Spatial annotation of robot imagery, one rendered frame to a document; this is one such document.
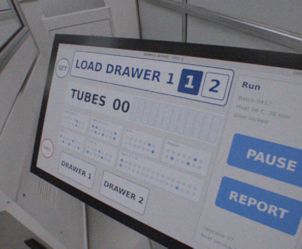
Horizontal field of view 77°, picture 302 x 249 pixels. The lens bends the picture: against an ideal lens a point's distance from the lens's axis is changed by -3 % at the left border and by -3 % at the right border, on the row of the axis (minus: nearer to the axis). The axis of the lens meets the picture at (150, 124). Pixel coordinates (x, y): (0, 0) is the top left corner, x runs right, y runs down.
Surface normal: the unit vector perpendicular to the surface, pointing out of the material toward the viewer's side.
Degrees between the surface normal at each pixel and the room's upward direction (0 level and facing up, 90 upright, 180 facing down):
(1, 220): 90
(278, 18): 90
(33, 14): 90
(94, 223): 0
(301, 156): 50
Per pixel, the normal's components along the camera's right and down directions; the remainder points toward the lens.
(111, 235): -0.09, -0.76
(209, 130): -0.42, -0.02
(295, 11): -0.92, 0.32
